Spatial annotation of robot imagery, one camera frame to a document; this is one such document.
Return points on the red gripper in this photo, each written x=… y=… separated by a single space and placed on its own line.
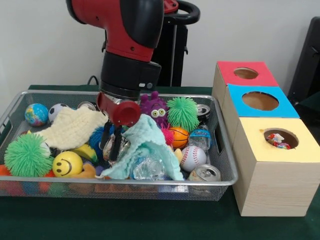
x=122 y=112

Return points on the cream knitted cloth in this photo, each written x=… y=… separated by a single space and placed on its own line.
x=72 y=127

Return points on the large colourful patterned cloth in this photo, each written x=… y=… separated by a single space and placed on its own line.
x=277 y=142

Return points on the red robot base flange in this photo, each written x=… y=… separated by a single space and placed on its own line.
x=171 y=5

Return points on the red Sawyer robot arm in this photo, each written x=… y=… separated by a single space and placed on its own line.
x=120 y=25

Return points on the silver mesh bin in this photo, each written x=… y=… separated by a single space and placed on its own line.
x=100 y=191

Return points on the wooden three-hole box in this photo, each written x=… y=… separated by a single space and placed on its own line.
x=275 y=187

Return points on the mint knitted cloth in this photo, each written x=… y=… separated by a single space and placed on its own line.
x=147 y=137

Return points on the yellow ball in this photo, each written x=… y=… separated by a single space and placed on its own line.
x=67 y=164

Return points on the purple spiky toy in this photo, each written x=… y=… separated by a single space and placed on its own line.
x=150 y=102

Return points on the orange toy basketball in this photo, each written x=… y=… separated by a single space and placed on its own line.
x=180 y=137

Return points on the green spiky ball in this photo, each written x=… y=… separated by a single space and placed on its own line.
x=183 y=113

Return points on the blue globe ball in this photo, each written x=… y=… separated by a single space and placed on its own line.
x=36 y=115

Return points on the dark green table cloth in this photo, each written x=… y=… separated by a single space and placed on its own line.
x=125 y=220

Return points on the green spiky toy with eyes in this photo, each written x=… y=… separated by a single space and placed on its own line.
x=27 y=155

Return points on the white baseball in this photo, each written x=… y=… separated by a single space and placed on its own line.
x=193 y=158

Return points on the silver drink can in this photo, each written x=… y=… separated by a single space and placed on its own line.
x=205 y=172

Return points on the black panel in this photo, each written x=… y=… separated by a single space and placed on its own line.
x=310 y=62

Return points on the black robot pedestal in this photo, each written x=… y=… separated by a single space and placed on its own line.
x=175 y=62

